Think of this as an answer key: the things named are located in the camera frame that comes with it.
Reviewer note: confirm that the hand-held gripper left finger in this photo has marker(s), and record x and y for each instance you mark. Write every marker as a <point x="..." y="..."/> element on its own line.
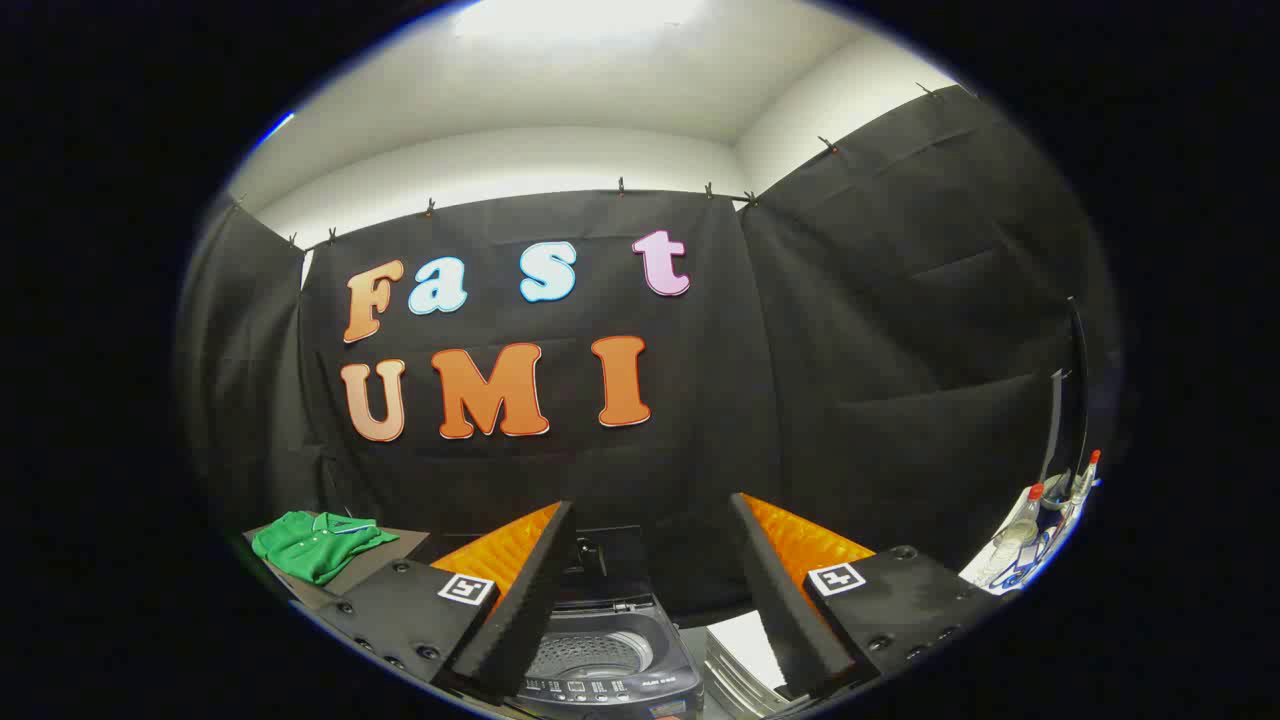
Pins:
<point x="535" y="590"/>

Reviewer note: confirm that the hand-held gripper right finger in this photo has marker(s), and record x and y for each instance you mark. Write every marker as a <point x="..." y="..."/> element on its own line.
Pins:
<point x="775" y="600"/>

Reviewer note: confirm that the dark transparent washing machine lid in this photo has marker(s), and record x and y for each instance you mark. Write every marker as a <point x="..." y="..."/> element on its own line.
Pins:
<point x="620" y="560"/>

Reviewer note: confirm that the grey washing machine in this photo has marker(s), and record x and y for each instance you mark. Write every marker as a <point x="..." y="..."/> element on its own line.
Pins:
<point x="600" y="690"/>

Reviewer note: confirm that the green polo shirt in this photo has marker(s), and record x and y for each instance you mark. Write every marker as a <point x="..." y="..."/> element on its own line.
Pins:
<point x="310" y="545"/>

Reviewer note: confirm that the white ridged panel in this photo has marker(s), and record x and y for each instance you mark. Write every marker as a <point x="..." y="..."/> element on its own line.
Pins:
<point x="740" y="645"/>

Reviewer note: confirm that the grey side table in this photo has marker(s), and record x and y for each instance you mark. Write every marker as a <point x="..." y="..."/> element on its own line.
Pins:
<point x="385" y="560"/>

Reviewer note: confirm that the white side table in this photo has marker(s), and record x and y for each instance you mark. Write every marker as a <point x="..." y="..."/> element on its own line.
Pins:
<point x="990" y="565"/>

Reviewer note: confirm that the clear bottle with red cap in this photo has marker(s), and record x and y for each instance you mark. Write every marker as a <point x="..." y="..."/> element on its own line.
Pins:
<point x="1022" y="522"/>
<point x="1089" y="475"/>

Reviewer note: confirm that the black curved stand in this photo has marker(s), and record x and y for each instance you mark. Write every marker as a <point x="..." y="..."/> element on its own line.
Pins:
<point x="1078" y="380"/>

